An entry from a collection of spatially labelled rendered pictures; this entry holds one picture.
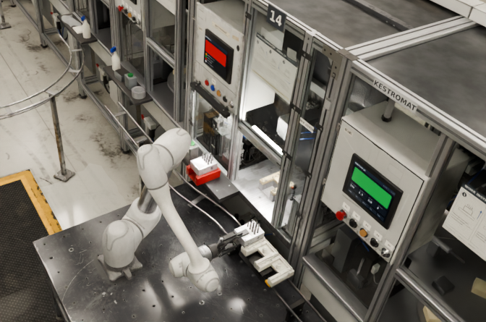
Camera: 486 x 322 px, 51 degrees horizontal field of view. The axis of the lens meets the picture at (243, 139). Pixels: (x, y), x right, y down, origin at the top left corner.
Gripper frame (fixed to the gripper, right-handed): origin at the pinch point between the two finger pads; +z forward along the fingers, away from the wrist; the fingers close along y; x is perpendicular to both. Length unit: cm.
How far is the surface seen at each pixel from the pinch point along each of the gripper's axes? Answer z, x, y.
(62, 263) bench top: -79, 48, -22
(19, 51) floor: -10, 402, -91
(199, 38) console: 17, 77, 73
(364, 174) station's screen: 15, -48, 75
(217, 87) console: 17, 57, 54
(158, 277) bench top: -40.9, 14.4, -22.4
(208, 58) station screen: 15, 63, 68
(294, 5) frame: 34, 25, 110
